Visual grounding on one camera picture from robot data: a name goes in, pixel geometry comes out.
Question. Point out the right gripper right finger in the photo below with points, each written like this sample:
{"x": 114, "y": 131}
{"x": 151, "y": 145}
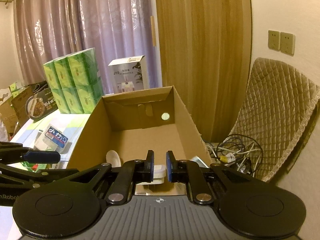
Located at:
{"x": 192, "y": 175}

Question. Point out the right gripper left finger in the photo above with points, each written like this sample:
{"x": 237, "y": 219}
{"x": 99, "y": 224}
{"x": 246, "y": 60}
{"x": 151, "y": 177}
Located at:
{"x": 128, "y": 175}

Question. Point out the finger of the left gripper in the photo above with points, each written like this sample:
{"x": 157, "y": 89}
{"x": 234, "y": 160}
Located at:
{"x": 42, "y": 157}

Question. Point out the white square night light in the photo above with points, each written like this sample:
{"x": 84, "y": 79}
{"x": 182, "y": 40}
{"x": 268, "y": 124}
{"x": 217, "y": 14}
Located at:
{"x": 159, "y": 174}

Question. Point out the clear blue-label plastic case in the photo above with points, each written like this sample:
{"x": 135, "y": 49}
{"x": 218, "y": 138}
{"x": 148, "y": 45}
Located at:
{"x": 51, "y": 139}

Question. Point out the white plastic spoon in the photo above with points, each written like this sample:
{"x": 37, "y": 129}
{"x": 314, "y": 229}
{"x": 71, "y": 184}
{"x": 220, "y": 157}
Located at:
{"x": 113, "y": 158}

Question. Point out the white narrow medicine box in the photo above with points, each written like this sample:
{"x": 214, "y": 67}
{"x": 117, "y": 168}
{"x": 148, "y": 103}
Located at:
{"x": 200, "y": 162}

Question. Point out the large cardboard box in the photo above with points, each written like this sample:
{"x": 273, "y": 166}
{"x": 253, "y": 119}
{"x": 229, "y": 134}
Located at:
{"x": 131, "y": 124}

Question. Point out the brown cardboard boxes stack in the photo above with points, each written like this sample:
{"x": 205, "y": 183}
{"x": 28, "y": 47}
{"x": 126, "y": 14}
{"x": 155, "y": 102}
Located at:
{"x": 13, "y": 113}

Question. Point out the oval instant meal box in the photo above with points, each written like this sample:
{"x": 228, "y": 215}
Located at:
{"x": 40, "y": 105}

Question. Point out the green tissue pack bundle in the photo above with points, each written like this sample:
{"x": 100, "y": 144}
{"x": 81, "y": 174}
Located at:
{"x": 75, "y": 81}

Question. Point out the white humidifier box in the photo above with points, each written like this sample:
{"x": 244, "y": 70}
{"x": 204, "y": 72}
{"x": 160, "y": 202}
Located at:
{"x": 129, "y": 74}

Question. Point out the quilted chair cushion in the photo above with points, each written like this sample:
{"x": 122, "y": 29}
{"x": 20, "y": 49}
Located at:
{"x": 278, "y": 105}

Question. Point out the pink curtain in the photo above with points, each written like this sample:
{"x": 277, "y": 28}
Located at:
{"x": 48, "y": 29}

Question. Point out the wooden door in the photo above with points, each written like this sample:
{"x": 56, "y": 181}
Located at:
{"x": 205, "y": 48}

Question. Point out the double wall socket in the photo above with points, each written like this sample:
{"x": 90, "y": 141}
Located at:
{"x": 281, "y": 41}

